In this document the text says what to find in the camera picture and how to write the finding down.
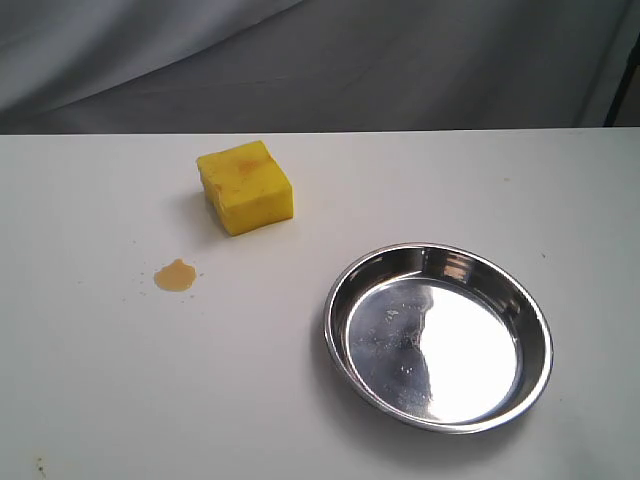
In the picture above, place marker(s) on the round stainless steel dish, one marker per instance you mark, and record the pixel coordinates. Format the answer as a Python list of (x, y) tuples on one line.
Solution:
[(438, 338)]

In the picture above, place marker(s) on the orange liquid spill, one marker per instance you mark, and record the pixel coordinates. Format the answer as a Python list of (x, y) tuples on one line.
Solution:
[(175, 277)]

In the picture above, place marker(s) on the grey backdrop cloth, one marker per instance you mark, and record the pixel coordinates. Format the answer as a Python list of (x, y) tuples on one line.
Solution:
[(309, 66)]

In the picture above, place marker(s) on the yellow sponge block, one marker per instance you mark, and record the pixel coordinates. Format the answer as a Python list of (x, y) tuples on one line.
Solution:
[(247, 187)]

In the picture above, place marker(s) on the black stand pole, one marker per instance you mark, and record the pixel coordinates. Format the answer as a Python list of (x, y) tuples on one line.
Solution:
[(632, 62)]

